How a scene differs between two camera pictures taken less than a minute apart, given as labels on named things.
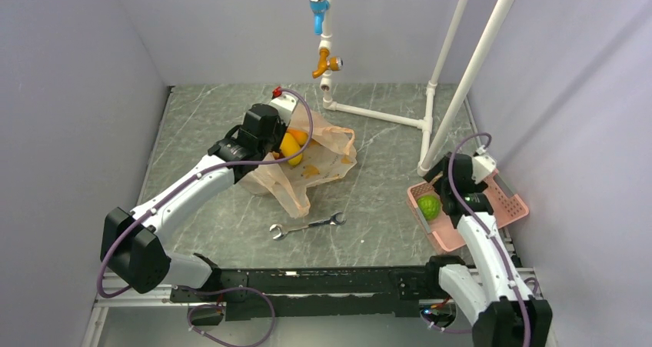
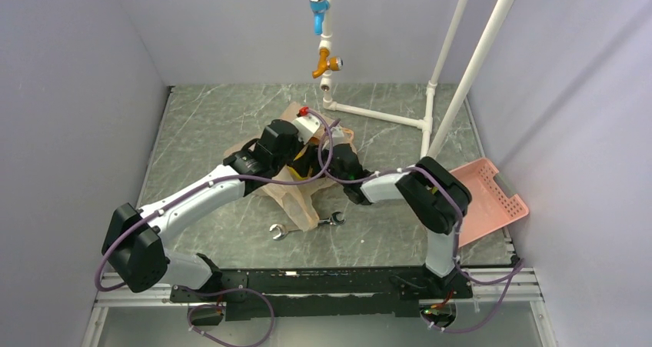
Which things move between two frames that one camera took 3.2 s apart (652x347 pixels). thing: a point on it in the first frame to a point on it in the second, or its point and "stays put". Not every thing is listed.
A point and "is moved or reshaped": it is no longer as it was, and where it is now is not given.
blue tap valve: [318, 4] stays put
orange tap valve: [326, 62] stays put
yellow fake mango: [289, 146] is moved or reshaped
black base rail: [391, 291] stays put
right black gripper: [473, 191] to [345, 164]
